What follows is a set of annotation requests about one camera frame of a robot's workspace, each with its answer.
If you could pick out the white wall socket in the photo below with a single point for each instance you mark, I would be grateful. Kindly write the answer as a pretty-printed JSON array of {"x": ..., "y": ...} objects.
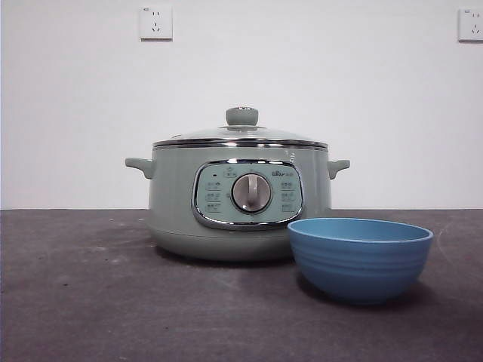
[
  {"x": 156, "y": 23},
  {"x": 471, "y": 24}
]

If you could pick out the glass lid with green knob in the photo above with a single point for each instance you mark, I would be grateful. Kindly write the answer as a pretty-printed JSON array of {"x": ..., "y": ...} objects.
[{"x": 241, "y": 116}]

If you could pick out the pale green electric steamer pot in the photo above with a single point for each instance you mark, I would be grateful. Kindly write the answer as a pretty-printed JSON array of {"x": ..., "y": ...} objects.
[{"x": 177, "y": 211}]

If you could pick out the blue ribbed bowl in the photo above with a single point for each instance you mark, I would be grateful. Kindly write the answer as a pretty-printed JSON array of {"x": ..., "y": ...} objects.
[{"x": 358, "y": 267}]

